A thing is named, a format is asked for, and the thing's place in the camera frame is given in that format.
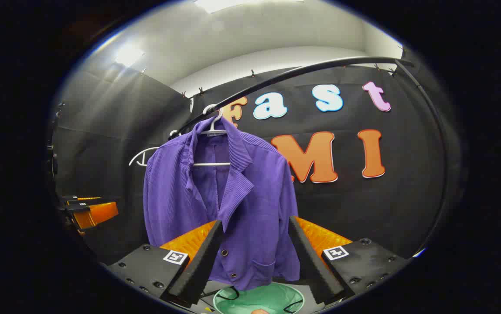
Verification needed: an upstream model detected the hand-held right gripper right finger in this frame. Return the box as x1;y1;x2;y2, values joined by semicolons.
288;215;412;306

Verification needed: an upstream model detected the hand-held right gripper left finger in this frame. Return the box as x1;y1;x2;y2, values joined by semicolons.
104;219;225;308

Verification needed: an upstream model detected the green laundry hamper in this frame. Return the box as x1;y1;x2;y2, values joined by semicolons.
213;282;306;314

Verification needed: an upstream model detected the purple corduroy shirt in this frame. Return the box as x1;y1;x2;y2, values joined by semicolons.
143;116;301;292

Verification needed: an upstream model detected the white plastic hanger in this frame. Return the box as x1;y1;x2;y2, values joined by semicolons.
128;130;181;167
193;104;232;168

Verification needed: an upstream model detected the black clothes rack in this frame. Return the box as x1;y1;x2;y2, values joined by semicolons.
168;56;451;256

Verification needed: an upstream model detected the ceiling light panel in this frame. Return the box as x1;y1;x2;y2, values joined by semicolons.
194;0;305;14

